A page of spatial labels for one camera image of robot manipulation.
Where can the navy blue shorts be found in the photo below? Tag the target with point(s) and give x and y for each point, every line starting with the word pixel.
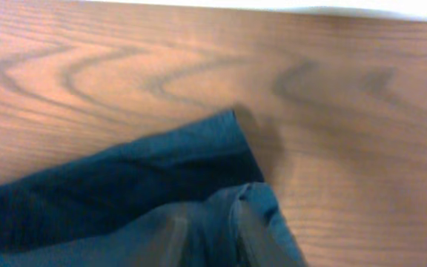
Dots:
pixel 193 196

